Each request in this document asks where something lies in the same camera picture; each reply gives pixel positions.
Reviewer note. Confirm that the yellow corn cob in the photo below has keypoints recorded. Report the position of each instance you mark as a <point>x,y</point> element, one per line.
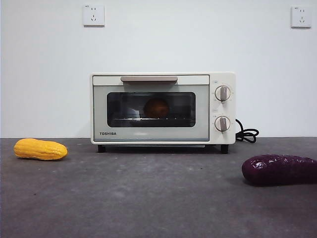
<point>37,149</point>

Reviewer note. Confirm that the cream oven knob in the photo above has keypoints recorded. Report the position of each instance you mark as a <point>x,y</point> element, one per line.
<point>222,124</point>
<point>223,93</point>

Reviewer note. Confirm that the purple sweet potato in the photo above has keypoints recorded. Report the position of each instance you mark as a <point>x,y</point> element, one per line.
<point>272,170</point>

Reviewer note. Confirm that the white wall socket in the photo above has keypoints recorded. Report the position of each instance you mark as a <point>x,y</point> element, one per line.
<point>93,21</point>
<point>301,23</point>

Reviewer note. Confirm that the brown potato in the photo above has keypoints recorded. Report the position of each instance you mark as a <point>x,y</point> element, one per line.
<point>157,108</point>

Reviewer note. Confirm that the cream Toshiba toaster oven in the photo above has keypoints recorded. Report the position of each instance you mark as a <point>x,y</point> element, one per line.
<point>224,109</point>

